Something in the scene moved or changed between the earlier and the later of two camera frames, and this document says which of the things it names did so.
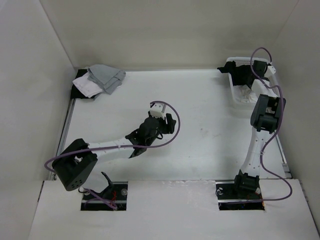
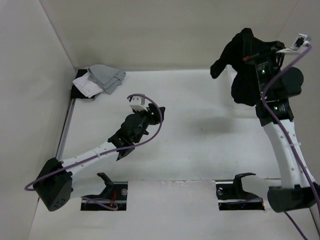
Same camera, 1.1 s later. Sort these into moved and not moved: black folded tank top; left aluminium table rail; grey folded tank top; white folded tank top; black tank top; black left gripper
Moved: black left gripper; black tank top
Not moved: white folded tank top; black folded tank top; grey folded tank top; left aluminium table rail
